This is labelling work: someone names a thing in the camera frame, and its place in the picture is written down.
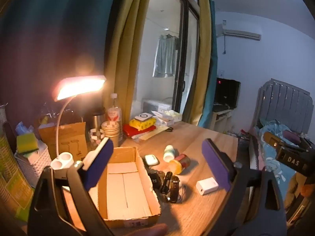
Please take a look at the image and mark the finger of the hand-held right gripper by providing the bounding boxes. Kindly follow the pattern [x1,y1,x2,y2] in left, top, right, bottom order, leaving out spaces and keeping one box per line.
[263,131,280,148]

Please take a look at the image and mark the yellow green sponge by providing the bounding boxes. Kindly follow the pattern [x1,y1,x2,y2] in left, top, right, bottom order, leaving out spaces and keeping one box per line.
[16,132,40,154]

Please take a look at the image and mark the blue plastic bag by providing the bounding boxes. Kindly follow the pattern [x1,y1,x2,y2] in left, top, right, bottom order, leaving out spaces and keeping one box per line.
[15,122,35,136]

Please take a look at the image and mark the teal curtain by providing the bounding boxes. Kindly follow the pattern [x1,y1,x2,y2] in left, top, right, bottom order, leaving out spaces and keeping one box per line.
[0,0,120,128]
[198,0,220,129]

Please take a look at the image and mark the black monitor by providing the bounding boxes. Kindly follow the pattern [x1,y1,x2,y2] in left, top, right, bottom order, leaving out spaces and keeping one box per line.
[214,78,241,109]

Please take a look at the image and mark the white grey flat device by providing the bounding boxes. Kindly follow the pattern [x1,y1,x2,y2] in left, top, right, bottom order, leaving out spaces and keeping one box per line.
[134,112,153,123]

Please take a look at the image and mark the black sliding door frame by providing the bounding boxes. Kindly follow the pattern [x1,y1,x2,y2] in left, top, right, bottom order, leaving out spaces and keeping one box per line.
[172,0,200,123]

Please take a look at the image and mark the hanging grey garment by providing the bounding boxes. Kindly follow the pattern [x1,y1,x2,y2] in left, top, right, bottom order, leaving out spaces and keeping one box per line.
[153,33,179,78]

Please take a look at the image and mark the brown lamp packaging carton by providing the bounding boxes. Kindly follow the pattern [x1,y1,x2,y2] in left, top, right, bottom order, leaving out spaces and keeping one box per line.
[38,122,89,161]

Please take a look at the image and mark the white wet wipes pack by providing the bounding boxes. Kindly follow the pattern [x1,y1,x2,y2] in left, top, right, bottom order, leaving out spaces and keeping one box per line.
[151,111,174,126]

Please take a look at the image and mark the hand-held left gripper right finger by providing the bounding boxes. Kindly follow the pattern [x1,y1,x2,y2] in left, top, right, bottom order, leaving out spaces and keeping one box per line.
[201,138,287,236]

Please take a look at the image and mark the white desk lamp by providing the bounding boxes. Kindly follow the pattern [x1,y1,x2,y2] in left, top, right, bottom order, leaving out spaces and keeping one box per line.
[50,75,107,177]

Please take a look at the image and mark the red book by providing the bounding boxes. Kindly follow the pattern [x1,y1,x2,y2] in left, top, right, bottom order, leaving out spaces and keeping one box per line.
[122,124,157,138]

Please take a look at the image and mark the red can yellow lid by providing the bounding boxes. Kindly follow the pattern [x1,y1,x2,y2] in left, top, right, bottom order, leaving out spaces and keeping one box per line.
[169,154,191,175]

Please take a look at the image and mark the pale yellow paper sheet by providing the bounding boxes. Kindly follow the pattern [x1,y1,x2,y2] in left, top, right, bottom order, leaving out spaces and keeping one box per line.
[132,126,170,140]

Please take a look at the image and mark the printed glass jar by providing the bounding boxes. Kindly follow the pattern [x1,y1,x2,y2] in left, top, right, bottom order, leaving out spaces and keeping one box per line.
[89,128,105,150]

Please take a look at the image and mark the grey bed headboard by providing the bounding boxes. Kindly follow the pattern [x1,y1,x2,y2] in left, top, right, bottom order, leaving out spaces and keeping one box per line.
[257,79,314,136]

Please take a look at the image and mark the brown leather strap wristwatch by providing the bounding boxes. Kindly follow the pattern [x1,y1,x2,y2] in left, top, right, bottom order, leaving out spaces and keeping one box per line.
[167,176,184,204]

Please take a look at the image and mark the white earbuds case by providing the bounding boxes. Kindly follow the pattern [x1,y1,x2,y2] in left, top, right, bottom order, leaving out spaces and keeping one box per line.
[144,154,158,166]

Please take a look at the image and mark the stainless steel thermos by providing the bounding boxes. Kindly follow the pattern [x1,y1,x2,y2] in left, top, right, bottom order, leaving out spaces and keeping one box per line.
[92,113,107,131]

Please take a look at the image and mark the white charger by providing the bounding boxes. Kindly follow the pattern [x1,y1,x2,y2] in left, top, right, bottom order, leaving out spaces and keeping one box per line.
[196,177,219,196]

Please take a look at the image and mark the white washing machine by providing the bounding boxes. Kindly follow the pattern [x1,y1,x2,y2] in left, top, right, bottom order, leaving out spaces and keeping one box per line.
[142,99,173,115]

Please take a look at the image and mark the clear water bottle red label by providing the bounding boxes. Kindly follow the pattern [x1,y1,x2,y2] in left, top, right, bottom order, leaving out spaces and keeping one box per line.
[106,93,123,140]

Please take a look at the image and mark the person's left hand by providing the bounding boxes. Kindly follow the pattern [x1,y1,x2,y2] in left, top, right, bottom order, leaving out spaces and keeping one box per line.
[118,224,168,236]

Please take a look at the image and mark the person's right hand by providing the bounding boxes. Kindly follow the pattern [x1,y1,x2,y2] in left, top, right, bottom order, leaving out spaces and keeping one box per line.
[301,183,315,198]

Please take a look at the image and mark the white side table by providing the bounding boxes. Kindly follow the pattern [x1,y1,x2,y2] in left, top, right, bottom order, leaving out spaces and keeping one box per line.
[212,108,233,134]

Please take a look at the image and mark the green bag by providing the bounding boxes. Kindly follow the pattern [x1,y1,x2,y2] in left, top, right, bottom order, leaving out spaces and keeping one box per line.
[0,133,33,223]

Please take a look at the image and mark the yellow pouch with white device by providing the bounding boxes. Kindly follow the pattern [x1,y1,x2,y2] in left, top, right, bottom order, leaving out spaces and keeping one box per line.
[129,118,157,131]

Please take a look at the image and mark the cardboard box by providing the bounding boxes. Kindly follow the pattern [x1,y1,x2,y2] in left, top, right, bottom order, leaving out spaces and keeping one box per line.
[97,146,162,228]

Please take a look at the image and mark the white woven plastic basket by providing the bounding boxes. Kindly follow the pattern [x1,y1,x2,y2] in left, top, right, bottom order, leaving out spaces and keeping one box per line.
[14,144,52,188]

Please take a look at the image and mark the white air conditioner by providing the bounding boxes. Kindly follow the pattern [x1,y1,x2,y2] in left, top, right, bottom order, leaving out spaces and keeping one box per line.
[215,23,262,41]

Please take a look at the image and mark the white pill bottle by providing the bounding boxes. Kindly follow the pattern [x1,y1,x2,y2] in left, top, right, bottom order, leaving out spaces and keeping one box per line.
[163,145,176,163]

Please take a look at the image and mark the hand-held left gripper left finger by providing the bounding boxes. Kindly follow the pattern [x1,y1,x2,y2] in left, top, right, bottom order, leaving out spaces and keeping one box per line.
[28,137,115,236]

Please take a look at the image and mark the stack of paper cups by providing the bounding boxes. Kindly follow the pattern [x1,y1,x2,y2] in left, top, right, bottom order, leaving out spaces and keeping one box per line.
[101,121,120,148]

